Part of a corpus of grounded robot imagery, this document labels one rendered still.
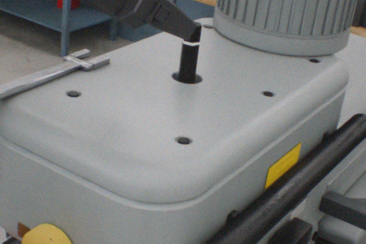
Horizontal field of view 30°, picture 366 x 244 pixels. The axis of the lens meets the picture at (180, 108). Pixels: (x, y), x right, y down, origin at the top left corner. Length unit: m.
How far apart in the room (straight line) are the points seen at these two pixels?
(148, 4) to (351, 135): 0.40
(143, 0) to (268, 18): 0.30
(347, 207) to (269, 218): 0.39
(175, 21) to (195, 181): 0.17
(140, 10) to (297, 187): 0.29
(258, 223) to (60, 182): 0.21
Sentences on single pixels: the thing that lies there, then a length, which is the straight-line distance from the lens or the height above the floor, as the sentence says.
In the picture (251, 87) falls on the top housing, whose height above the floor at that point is 1.89.
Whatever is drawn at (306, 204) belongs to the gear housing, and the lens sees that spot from 1.02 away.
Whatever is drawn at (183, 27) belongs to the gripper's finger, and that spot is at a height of 1.98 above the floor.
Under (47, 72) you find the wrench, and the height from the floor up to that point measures 1.90.
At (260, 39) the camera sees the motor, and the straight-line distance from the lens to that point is 0.93.
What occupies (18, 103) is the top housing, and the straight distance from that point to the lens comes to 0.72.
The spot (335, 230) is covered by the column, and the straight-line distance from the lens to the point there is 1.26.
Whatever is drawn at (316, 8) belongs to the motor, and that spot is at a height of 1.96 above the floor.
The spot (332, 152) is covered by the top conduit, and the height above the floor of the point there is 1.80.
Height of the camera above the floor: 2.20
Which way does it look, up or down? 25 degrees down
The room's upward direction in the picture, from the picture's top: 7 degrees clockwise
